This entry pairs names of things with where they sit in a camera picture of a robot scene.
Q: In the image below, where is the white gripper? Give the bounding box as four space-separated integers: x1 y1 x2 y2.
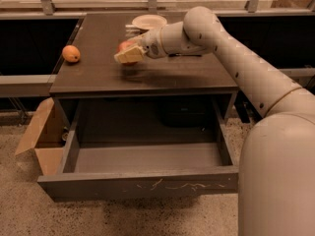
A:
114 29 167 64

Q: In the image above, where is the red apple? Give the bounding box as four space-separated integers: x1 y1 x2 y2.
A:
117 40 135 66

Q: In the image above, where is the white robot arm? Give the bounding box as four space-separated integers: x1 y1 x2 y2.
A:
114 7 315 236

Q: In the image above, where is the dark grey cabinet counter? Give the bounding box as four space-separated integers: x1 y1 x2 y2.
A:
48 11 240 126

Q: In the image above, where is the open grey top drawer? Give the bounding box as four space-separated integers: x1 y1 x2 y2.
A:
38 98 238 201

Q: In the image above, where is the white bowl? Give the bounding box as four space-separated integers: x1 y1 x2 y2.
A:
132 15 167 30

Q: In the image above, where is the orange fruit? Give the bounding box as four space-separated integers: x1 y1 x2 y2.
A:
62 45 81 63

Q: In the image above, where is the brown cardboard box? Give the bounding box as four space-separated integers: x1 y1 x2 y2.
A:
15 98 64 176

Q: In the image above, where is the grey window ledge rail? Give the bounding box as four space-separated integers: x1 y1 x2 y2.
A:
0 68 315 98

